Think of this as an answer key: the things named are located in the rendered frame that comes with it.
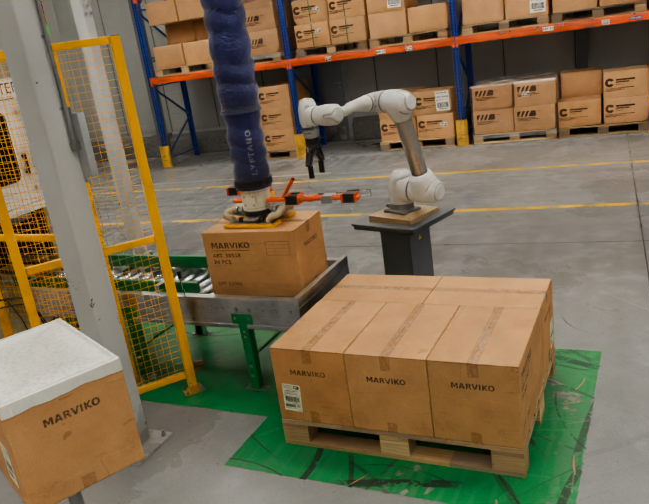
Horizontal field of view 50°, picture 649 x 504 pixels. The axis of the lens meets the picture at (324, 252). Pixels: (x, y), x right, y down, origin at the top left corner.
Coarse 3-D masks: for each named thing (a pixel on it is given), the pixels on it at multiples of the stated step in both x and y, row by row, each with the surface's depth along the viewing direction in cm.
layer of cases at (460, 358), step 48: (336, 288) 401; (384, 288) 390; (432, 288) 380; (480, 288) 370; (528, 288) 361; (288, 336) 346; (336, 336) 338; (384, 336) 331; (432, 336) 323; (480, 336) 316; (528, 336) 309; (288, 384) 340; (336, 384) 328; (384, 384) 316; (432, 384) 305; (480, 384) 295; (528, 384) 307; (432, 432) 314; (480, 432) 303; (528, 432) 308
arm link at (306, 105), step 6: (300, 102) 371; (306, 102) 369; (312, 102) 370; (300, 108) 371; (306, 108) 369; (312, 108) 368; (300, 114) 372; (306, 114) 369; (300, 120) 374; (306, 120) 370; (312, 120) 368; (306, 126) 373; (312, 126) 373
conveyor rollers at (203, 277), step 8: (64, 272) 513; (112, 272) 495; (120, 272) 491; (128, 272) 495; (136, 272) 490; (152, 272) 480; (160, 272) 485; (176, 272) 474; (184, 272) 469; (192, 272) 474; (200, 272) 468; (208, 272) 463; (176, 280) 459; (184, 280) 454; (192, 280) 460; (200, 280) 453; (208, 280) 447; (200, 288) 438; (208, 288) 432; (272, 296) 414
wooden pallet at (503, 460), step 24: (552, 360) 372; (288, 432) 351; (312, 432) 349; (360, 432) 331; (384, 432) 325; (384, 456) 330; (408, 456) 324; (432, 456) 322; (456, 456) 319; (480, 456) 317; (504, 456) 302; (528, 456) 307
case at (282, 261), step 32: (224, 224) 417; (288, 224) 395; (320, 224) 417; (224, 256) 404; (256, 256) 396; (288, 256) 389; (320, 256) 416; (224, 288) 412; (256, 288) 404; (288, 288) 396
